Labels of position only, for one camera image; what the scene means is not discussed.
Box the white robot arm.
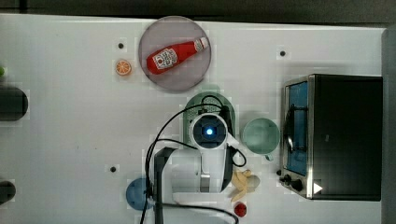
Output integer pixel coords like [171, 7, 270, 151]
[152, 111, 239, 224]

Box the red ketchup bottle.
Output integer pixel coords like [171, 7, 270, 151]
[146, 37, 209, 75]

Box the mint green mug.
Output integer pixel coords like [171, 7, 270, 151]
[242, 118, 280, 161]

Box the peeled banana toy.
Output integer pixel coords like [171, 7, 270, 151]
[231, 170, 261, 203]

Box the orange slice toy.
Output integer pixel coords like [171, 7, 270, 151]
[116, 60, 132, 76]

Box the blue bowl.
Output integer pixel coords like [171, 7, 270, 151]
[125, 177, 154, 211]

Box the red strawberry toy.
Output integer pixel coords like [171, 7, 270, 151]
[234, 203, 247, 217]

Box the black toaster oven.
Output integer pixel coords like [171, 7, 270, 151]
[277, 74, 383, 202]

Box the black pan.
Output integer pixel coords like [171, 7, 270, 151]
[0, 86, 29, 121]

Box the green lime toy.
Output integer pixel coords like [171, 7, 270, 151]
[0, 66, 5, 77]

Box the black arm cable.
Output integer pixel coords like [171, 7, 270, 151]
[139, 94, 248, 224]

